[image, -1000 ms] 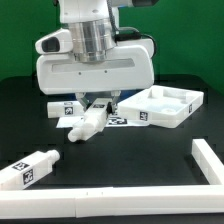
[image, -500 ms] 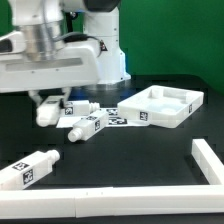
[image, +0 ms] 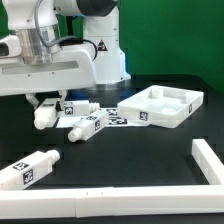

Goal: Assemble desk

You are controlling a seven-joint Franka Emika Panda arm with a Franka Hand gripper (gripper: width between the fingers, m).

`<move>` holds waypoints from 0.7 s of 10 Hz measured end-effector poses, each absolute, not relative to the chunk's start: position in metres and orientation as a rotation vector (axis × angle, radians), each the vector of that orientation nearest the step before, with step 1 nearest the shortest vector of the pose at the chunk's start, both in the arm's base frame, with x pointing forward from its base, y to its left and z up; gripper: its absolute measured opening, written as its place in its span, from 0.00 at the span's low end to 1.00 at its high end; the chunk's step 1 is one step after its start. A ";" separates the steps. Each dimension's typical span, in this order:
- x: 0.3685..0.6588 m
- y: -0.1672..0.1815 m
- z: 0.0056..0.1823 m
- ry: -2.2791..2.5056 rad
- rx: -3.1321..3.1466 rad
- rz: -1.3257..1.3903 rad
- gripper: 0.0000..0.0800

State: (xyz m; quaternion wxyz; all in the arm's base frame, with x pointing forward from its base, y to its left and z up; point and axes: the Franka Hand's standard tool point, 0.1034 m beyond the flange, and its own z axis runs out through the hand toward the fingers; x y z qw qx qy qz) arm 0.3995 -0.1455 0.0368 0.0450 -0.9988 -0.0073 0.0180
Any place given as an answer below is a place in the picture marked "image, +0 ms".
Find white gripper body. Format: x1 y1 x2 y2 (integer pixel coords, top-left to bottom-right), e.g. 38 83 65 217
0 35 96 96

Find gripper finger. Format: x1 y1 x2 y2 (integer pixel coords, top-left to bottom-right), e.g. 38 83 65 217
56 90 68 111
26 93 39 108

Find white desk top tray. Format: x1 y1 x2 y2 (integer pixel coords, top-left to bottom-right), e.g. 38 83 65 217
117 85 204 128

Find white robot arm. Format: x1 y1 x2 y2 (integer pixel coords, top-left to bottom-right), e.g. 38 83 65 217
0 0 130 105

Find white paper marker sheet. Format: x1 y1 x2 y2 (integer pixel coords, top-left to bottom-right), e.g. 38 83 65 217
56 108 149 128

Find white L-shaped fence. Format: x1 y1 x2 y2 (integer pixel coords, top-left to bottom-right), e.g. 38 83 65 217
0 139 224 220

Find black cable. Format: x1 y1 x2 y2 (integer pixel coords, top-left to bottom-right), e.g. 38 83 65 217
59 36 99 61

